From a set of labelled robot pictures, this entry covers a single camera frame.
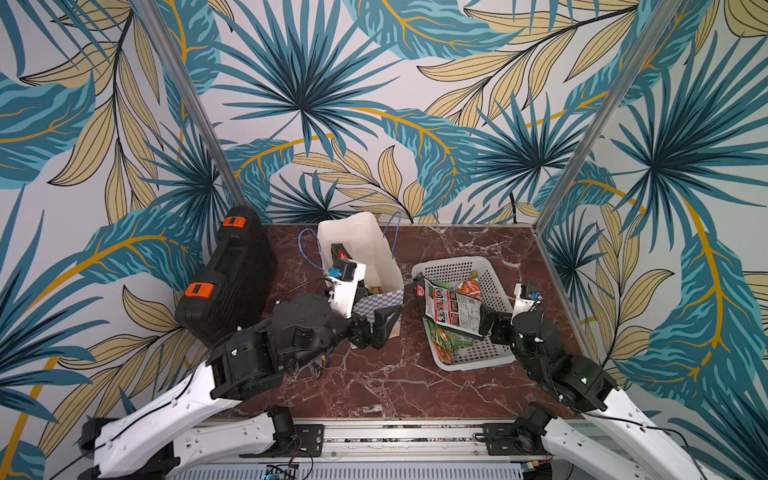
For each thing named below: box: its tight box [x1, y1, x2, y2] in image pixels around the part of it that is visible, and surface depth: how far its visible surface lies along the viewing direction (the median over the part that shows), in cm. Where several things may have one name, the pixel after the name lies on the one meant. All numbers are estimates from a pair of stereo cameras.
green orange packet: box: [426, 320, 475, 365], surface depth 84 cm
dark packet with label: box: [413, 273, 484, 339], surface depth 90 cm
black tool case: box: [175, 205, 278, 348], surface depth 78 cm
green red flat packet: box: [458, 270, 483, 301], surface depth 100 cm
